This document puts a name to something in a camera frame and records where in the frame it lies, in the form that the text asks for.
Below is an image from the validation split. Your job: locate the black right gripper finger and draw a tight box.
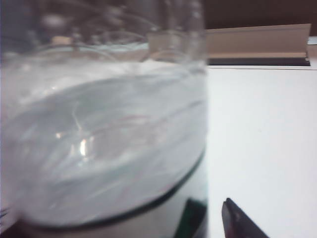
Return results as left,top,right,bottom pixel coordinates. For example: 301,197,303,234
221,197,271,238

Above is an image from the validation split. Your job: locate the clear water bottle red label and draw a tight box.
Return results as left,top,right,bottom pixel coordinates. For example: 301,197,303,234
0,0,209,238

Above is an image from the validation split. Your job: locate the brown fabric desk partition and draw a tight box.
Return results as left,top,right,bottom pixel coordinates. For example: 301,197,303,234
205,0,317,30

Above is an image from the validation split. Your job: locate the beige cable tray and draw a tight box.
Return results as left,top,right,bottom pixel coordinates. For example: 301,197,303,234
205,23,312,66

